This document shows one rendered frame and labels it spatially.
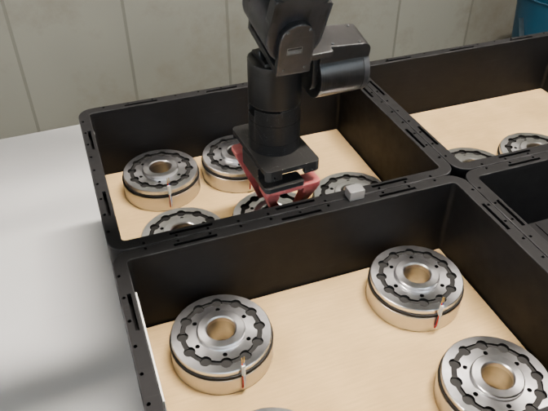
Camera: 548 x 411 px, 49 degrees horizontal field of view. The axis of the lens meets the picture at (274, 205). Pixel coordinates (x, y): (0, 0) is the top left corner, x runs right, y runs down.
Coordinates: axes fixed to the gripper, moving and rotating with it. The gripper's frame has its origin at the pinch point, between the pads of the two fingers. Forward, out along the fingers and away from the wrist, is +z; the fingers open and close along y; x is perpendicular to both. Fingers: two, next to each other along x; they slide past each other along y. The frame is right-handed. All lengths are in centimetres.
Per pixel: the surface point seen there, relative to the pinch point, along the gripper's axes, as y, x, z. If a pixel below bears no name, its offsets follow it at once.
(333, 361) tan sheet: -20.6, 2.6, 4.2
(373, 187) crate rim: -8.1, -8.6, -5.7
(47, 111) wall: 171, 19, 73
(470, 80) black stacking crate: 17.3, -43.7, 0.3
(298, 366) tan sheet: -19.7, 6.2, 4.2
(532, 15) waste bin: 117, -165, 44
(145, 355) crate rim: -20.0, 20.6, -5.8
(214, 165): 12.7, 3.2, 1.3
